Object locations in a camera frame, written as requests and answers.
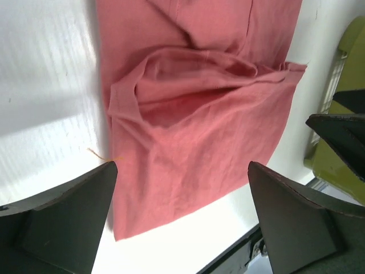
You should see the olive green plastic basket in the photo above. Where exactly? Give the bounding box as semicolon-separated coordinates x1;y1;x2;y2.
304;16;364;204

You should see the salmon pink polo shirt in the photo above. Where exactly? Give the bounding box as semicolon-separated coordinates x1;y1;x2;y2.
96;1;306;240

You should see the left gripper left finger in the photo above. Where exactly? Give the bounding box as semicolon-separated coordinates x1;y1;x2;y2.
1;162;117;273

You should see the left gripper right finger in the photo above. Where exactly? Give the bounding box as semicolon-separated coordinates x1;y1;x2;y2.
248;162;364;273

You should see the orange loose thread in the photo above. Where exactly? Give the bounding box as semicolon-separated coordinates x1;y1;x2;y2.
87;148;123;162

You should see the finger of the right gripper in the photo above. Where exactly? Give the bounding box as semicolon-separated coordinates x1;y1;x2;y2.
332;89;365;114
306;114;364;181

